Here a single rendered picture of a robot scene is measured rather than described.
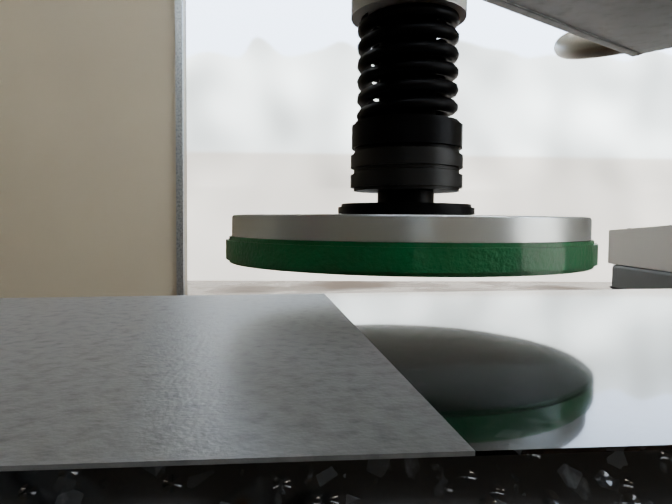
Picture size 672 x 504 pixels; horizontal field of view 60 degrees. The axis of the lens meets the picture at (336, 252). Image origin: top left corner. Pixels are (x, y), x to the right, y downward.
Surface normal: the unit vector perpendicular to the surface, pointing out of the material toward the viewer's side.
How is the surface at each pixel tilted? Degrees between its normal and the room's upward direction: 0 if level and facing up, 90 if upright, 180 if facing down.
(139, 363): 0
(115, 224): 90
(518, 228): 90
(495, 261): 90
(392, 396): 0
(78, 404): 0
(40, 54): 90
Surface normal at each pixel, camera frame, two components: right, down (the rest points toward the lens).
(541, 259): 0.44, 0.05
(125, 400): 0.01, -1.00
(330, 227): -0.41, 0.04
